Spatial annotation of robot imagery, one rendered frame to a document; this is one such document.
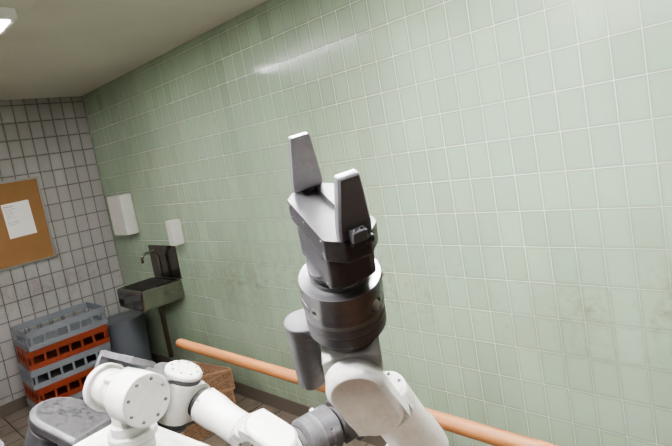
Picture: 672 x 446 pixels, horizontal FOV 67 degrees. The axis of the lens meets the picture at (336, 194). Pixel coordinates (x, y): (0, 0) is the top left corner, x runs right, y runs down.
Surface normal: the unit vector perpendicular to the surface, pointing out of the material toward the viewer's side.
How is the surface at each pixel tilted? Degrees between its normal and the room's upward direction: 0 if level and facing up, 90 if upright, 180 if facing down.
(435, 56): 90
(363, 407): 113
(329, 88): 90
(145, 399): 90
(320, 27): 90
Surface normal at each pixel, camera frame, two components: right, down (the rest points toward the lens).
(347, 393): 0.04, 0.48
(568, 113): -0.68, 0.19
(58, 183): 0.72, -0.06
